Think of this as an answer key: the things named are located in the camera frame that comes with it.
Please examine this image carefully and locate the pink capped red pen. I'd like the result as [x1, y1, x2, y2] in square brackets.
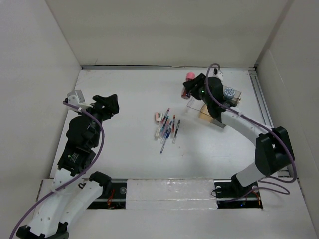
[161, 108, 170, 124]

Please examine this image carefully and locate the blue round jar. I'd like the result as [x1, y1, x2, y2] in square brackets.
[223, 87, 236, 100]

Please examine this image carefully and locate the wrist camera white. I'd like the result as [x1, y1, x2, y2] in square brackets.
[214, 69, 223, 81]
[63, 90, 92, 110]

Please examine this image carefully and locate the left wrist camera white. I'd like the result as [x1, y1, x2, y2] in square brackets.
[63, 90, 92, 110]

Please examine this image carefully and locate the pink white stapler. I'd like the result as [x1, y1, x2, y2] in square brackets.
[155, 112, 163, 124]

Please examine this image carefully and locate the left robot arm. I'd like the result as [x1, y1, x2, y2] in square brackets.
[10, 90, 119, 239]

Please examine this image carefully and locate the blue tipped long pen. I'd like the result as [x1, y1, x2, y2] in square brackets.
[160, 128, 171, 154]

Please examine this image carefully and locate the back aluminium rail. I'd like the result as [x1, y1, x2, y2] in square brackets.
[82, 65, 257, 70]

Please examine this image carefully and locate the teal capped pen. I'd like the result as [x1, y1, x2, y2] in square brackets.
[160, 116, 169, 137]

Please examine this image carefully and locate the black capped pen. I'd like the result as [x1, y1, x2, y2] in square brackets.
[172, 119, 181, 144]

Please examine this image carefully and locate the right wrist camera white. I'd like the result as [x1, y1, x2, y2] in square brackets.
[214, 69, 223, 81]

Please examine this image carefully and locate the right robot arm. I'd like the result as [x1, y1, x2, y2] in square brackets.
[181, 70, 295, 203]

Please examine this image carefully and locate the aluminium rail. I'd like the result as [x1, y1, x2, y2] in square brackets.
[249, 66, 290, 177]
[82, 65, 257, 70]

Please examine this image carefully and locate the pink capped pencil tube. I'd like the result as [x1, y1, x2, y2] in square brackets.
[181, 72, 195, 99]

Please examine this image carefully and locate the right aluminium rail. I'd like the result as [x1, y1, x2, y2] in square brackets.
[249, 66, 290, 177]

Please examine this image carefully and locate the clear desk organizer box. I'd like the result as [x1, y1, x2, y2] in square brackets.
[186, 86, 241, 129]

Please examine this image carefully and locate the front mounting rail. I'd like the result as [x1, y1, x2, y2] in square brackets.
[89, 179, 263, 210]

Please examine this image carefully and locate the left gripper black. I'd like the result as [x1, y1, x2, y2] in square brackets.
[78, 94, 119, 146]

